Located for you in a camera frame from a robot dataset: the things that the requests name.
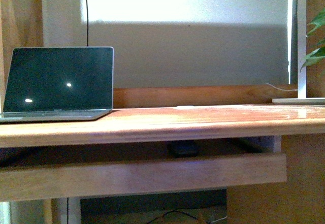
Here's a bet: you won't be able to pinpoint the grey open laptop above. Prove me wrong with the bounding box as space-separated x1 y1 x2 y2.
1 47 114 123

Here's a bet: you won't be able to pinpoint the white desk lamp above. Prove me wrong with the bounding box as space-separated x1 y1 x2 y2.
272 0 324 105

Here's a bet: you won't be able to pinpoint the wooden desk back rail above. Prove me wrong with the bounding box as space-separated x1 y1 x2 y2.
113 84 298 109

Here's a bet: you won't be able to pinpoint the wooden pull-out keyboard tray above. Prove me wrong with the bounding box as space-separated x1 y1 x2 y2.
1 139 286 201

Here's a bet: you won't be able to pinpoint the white lamp cable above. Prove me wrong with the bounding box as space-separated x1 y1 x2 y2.
265 83 299 92

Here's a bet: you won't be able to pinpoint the black hanging cable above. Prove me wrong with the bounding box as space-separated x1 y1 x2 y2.
81 0 89 48

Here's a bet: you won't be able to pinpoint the black floor cable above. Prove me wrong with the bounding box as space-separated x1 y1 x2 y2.
149 208 228 224

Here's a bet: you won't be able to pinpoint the green plant leaves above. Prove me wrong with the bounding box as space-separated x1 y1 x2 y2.
300 9 324 72

